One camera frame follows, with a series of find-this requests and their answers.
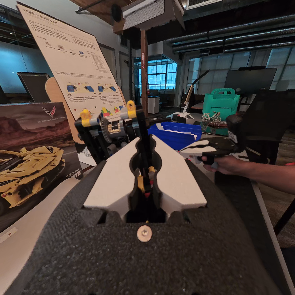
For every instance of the person's right forearm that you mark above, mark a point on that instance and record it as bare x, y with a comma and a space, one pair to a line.
272, 175

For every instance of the white vent grille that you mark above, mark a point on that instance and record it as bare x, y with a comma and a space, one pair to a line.
202, 3

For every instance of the teal felt bag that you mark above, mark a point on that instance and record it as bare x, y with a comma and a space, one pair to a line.
221, 103

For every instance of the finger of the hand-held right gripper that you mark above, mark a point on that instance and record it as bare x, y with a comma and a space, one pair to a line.
196, 152
199, 142

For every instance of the empty wooden board stand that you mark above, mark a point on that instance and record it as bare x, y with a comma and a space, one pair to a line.
189, 94

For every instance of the open lego instruction booklet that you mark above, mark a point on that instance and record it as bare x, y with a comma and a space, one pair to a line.
23, 242

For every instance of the black swivel chair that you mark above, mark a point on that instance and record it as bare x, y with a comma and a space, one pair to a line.
265, 115

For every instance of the white ceiling projector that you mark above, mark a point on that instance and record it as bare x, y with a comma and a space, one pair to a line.
142, 13

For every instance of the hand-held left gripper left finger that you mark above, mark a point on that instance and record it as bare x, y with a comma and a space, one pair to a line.
110, 182

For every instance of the white paper strip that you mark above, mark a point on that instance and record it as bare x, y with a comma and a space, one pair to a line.
160, 127

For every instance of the wooden board instruction sheet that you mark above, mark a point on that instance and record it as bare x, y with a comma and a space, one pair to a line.
69, 57

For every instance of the person's right hand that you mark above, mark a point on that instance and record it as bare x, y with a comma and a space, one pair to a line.
230, 164

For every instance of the black slim pole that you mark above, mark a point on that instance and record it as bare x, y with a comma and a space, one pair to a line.
130, 69

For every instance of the black glossy panel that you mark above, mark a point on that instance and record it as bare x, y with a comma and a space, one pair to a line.
221, 131

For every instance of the lego set cardboard box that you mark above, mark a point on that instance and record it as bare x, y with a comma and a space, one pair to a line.
34, 129

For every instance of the blue plastic bin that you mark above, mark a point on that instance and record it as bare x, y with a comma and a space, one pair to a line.
170, 138

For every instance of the white rounded pad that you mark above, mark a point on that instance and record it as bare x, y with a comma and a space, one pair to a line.
88, 160

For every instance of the black yellow lego car chassis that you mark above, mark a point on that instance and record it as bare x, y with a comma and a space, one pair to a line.
141, 119

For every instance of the white cabinet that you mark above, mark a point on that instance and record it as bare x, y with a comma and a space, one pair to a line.
154, 104

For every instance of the large dark wall screen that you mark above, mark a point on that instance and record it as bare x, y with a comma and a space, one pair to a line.
249, 80

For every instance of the brown flat box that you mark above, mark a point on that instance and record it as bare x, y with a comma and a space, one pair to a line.
217, 125

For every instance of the black round ceiling speaker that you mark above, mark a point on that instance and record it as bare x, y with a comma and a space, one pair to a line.
116, 12

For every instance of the wooden pillar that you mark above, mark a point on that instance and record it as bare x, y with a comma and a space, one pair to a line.
144, 80

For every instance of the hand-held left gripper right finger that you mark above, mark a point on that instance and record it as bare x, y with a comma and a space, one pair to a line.
179, 182

